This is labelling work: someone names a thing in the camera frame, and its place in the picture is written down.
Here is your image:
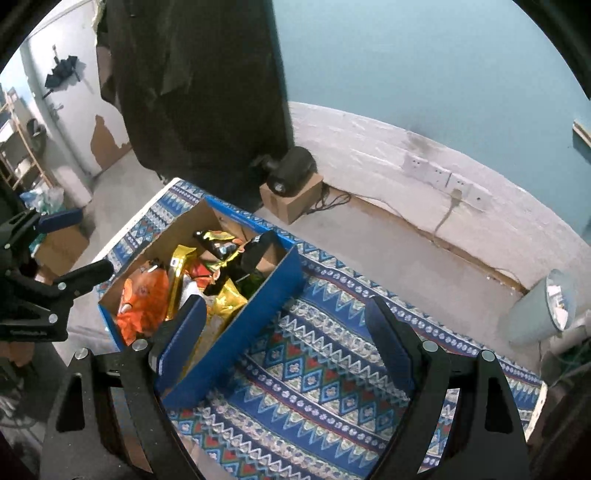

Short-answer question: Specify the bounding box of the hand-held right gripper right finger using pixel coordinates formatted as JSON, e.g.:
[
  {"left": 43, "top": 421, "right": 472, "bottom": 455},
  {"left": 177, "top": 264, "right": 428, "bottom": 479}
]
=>
[{"left": 365, "top": 295, "right": 532, "bottom": 480}]

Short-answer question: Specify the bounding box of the shiny yellow snack packet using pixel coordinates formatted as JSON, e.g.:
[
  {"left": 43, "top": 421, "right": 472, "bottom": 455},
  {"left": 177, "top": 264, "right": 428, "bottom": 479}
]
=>
[{"left": 203, "top": 277, "right": 249, "bottom": 325}]

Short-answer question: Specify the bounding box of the green cartoon snack packet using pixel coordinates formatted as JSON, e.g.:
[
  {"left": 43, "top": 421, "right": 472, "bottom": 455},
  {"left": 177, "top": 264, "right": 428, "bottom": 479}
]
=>
[{"left": 240, "top": 272, "right": 266, "bottom": 298}]

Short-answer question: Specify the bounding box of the white wall power strip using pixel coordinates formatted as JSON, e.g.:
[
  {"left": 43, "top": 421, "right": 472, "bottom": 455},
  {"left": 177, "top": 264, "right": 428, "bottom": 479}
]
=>
[{"left": 431, "top": 189, "right": 463, "bottom": 241}]

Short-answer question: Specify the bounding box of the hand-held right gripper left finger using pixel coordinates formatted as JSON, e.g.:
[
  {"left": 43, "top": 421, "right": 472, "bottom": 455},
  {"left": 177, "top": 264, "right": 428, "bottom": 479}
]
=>
[{"left": 39, "top": 295, "right": 209, "bottom": 480}]

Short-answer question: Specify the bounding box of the small cardboard box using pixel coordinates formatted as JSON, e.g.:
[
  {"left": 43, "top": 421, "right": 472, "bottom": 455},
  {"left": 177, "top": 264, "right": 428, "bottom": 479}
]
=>
[{"left": 259, "top": 173, "right": 324, "bottom": 224}]

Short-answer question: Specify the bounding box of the clear plastic bag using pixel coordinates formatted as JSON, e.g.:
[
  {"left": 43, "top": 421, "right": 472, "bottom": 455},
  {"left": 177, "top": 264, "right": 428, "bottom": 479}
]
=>
[{"left": 21, "top": 185, "right": 65, "bottom": 214}]

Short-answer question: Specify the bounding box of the black cable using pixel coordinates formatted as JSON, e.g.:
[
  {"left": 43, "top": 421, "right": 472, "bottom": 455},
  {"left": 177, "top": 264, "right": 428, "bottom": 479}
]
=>
[{"left": 305, "top": 187, "right": 354, "bottom": 215}]

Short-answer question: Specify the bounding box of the black yellow snack packet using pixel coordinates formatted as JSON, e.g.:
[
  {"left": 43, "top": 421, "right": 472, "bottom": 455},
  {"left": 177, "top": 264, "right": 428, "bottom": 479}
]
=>
[{"left": 193, "top": 229, "right": 245, "bottom": 267}]

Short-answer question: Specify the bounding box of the grey waste bin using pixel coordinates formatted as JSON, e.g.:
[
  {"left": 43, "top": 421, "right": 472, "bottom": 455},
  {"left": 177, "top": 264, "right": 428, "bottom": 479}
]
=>
[{"left": 508, "top": 268, "right": 578, "bottom": 347}]

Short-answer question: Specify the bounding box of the orange snack bag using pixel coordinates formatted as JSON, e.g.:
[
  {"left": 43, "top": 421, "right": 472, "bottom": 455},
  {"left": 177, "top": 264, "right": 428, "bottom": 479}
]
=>
[{"left": 115, "top": 270, "right": 171, "bottom": 342}]

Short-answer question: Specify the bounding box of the long yellow snack packet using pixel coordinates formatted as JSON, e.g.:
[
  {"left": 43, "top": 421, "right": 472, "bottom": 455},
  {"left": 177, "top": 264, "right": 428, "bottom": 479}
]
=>
[{"left": 165, "top": 244, "right": 199, "bottom": 320}]

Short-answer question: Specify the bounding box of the wooden shelf rack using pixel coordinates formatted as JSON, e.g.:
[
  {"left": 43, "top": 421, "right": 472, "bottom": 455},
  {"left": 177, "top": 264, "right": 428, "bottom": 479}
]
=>
[{"left": 0, "top": 90, "right": 56, "bottom": 190}]

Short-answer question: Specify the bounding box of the white pipe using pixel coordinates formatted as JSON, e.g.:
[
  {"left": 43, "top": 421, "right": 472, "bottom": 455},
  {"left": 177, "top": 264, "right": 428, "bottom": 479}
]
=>
[{"left": 549, "top": 309, "right": 591, "bottom": 352}]

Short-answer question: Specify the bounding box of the brown cardboard box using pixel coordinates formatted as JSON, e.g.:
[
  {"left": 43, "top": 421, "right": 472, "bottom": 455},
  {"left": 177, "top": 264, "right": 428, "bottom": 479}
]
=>
[{"left": 34, "top": 222, "right": 90, "bottom": 274}]

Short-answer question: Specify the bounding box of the black folded umbrella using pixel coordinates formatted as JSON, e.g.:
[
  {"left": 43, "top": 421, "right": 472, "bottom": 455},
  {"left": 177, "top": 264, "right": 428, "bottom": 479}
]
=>
[{"left": 44, "top": 55, "right": 81, "bottom": 90}]

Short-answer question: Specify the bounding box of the blue cardboard box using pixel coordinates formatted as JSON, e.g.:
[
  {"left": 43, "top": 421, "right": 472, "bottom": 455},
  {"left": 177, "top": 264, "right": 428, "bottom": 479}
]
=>
[{"left": 97, "top": 195, "right": 305, "bottom": 409}]

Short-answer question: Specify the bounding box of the blue patterned blanket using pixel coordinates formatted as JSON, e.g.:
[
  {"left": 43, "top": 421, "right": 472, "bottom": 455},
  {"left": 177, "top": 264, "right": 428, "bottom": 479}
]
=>
[{"left": 92, "top": 179, "right": 548, "bottom": 480}]

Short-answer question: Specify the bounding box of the dark hanging cloth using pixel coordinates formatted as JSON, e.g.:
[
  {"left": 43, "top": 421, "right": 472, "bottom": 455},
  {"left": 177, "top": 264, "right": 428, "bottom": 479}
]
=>
[{"left": 96, "top": 0, "right": 296, "bottom": 208}]

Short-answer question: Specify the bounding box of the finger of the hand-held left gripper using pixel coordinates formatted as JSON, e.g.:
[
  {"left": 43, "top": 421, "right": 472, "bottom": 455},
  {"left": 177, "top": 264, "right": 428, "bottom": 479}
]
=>
[
  {"left": 0, "top": 209, "right": 85, "bottom": 252},
  {"left": 0, "top": 259, "right": 115, "bottom": 324}
]

